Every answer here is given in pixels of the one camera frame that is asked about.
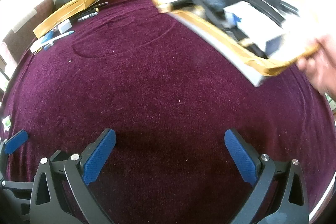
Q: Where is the brown upholstered chair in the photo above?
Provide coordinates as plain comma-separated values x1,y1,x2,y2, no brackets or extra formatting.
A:
0,0,55,75

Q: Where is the white charger plug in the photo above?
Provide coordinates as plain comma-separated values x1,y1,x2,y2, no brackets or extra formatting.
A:
57,20,72,34

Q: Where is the blue and white box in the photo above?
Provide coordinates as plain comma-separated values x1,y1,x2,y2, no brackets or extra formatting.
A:
223,1,287,60

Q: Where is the long yellow taped box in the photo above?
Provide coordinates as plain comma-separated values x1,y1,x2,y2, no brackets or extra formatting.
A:
33,0,104,39

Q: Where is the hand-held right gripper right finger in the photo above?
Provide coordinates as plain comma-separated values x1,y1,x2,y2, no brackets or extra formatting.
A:
224,129,309,224

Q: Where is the yellow taped cardboard tray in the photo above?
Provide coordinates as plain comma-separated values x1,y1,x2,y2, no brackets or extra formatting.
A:
151,0,321,87

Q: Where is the yellow band black marker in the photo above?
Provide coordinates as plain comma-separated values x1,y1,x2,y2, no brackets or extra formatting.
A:
78,8,98,16

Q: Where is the white label black marker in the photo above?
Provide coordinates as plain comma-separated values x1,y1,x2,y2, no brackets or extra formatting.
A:
77,13,99,22

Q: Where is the blue flat pack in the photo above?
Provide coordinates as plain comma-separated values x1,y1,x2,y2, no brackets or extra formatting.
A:
41,30,55,43

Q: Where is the maroon velvet tablecloth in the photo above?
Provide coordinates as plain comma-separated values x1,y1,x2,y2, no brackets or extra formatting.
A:
0,0,336,224

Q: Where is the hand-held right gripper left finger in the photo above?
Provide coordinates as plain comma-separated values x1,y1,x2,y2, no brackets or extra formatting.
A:
30,128,116,224

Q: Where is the white pen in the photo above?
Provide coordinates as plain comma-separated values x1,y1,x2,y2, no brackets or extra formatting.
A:
50,30,76,41

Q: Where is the small clear plastic bag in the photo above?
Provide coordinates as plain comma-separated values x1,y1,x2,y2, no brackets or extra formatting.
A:
2,115,12,132

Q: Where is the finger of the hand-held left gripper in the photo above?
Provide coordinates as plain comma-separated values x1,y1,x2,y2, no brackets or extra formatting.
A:
0,130,29,180
0,179,34,223

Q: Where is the person's right hand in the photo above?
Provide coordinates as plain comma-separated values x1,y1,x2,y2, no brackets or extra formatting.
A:
297,33,336,103

